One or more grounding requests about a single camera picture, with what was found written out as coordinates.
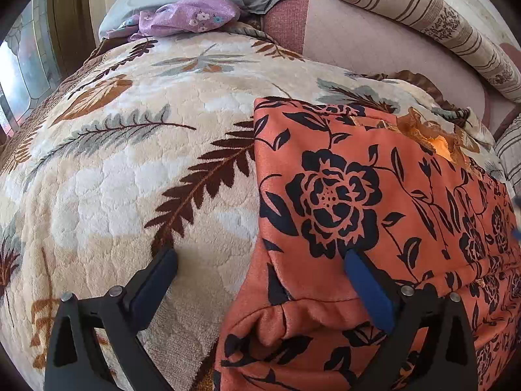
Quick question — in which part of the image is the striped flat pillow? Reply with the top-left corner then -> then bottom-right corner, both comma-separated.
493,114 -> 521,184

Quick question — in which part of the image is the orange black floral garment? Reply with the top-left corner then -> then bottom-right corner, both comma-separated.
212,97 -> 521,391

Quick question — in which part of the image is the cream leaf print blanket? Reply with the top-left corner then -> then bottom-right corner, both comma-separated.
0,33 -> 507,391

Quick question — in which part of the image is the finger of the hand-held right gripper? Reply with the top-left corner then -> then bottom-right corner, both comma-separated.
513,195 -> 521,247

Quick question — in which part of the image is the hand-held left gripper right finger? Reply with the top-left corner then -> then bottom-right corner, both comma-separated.
344,250 -> 479,391

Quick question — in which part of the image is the pink bed sheet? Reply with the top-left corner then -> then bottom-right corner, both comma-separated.
260,0 -> 521,139

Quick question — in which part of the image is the purple floral cloth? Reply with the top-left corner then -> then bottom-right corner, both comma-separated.
128,0 -> 242,41

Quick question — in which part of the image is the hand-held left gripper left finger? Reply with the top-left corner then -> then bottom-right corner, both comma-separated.
44,248 -> 178,391

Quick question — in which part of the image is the striped bolster pillow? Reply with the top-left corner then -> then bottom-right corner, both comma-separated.
322,0 -> 521,104

